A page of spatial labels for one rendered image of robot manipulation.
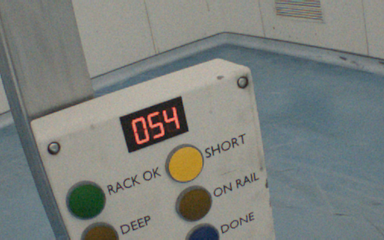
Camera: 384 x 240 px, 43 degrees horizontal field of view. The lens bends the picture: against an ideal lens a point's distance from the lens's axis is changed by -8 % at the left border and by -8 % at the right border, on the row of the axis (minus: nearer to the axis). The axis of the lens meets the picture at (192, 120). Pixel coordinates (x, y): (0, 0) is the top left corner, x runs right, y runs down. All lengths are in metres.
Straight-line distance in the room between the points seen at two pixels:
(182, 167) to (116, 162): 0.05
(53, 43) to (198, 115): 0.13
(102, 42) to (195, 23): 0.93
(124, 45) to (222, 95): 4.17
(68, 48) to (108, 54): 4.09
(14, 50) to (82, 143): 0.09
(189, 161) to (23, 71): 0.15
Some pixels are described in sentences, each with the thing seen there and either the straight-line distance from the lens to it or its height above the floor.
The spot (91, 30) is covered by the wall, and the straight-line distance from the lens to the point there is 4.42.
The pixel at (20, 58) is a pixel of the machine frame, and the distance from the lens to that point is 0.41.
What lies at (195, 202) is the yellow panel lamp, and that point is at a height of 1.02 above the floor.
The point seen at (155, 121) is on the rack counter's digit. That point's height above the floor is 1.09.
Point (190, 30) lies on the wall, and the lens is 4.86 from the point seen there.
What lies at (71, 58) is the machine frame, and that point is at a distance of 0.41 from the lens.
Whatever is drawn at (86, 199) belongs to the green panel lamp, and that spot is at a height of 1.05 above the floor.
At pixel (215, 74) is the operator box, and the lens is 0.40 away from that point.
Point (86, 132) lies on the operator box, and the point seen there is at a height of 1.10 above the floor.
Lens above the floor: 1.22
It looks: 22 degrees down
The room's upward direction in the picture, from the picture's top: 12 degrees counter-clockwise
